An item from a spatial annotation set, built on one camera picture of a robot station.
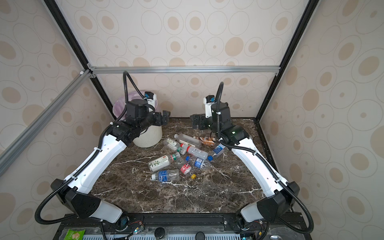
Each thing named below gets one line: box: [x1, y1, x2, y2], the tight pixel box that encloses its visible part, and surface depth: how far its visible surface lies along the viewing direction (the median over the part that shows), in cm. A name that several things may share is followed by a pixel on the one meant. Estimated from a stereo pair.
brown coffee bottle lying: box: [202, 139, 215, 146], surface depth 102 cm
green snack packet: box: [63, 228, 86, 240], surface depth 70 cm
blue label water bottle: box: [207, 143, 226, 162], surface depth 97 cm
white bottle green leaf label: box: [148, 155, 170, 172], surface depth 91 cm
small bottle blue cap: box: [185, 155, 208, 169], surface depth 93 cm
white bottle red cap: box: [180, 143, 208, 160], surface depth 97 cm
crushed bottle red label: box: [180, 163, 192, 175], surface depth 89 cm
